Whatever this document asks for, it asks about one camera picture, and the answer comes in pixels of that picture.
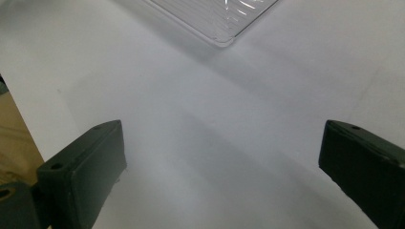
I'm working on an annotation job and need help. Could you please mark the wooden table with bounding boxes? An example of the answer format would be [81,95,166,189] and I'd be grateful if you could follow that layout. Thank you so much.
[0,91,45,187]

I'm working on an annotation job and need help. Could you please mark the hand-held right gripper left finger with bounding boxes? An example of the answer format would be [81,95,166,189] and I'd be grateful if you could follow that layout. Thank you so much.
[35,119,128,229]

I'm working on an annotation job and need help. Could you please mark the clear plastic container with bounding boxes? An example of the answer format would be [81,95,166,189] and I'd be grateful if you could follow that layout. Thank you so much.
[142,0,282,49]

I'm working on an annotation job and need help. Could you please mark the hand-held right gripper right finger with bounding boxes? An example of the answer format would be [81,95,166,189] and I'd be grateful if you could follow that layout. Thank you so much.
[318,119,405,229]

